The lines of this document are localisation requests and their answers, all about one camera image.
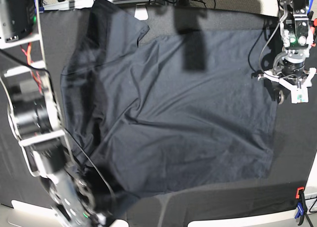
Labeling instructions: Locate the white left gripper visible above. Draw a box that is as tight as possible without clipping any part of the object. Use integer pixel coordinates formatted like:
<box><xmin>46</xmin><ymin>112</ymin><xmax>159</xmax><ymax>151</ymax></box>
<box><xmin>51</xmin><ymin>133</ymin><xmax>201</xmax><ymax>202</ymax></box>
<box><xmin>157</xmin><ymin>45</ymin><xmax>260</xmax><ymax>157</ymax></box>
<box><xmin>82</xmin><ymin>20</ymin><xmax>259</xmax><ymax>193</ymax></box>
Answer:
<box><xmin>258</xmin><ymin>67</ymin><xmax>317</xmax><ymax>105</ymax></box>

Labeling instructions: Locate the dark grey t-shirt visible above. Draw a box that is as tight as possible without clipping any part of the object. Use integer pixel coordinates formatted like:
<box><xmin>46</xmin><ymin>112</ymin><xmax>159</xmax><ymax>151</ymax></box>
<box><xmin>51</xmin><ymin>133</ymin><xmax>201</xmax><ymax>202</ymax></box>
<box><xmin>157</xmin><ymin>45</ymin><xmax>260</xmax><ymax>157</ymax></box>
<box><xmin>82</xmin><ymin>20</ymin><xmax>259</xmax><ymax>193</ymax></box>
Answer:
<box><xmin>60</xmin><ymin>0</ymin><xmax>277</xmax><ymax>196</ymax></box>

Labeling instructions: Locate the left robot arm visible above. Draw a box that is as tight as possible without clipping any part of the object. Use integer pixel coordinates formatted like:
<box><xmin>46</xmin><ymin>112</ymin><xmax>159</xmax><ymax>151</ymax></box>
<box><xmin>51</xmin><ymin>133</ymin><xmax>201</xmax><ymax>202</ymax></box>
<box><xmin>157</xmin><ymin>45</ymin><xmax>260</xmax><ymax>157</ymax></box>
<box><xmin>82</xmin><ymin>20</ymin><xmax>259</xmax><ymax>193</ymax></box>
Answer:
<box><xmin>258</xmin><ymin>0</ymin><xmax>317</xmax><ymax>104</ymax></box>

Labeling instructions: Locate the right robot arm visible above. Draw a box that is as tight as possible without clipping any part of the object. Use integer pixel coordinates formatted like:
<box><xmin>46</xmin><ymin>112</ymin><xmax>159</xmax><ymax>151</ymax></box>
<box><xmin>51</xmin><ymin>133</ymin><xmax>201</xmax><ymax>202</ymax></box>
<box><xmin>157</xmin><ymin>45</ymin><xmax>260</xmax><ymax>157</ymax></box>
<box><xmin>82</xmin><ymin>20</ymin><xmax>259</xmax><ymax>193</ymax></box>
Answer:
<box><xmin>0</xmin><ymin>0</ymin><xmax>114</xmax><ymax>227</ymax></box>

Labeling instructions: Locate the red blue clamp near right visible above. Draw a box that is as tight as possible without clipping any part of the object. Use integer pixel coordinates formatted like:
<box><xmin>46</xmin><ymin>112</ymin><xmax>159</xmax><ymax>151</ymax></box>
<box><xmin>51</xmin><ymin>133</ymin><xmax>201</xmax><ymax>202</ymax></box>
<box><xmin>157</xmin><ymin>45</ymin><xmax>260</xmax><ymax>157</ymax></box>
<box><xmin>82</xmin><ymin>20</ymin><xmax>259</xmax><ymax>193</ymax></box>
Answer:
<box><xmin>294</xmin><ymin>187</ymin><xmax>314</xmax><ymax>227</ymax></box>

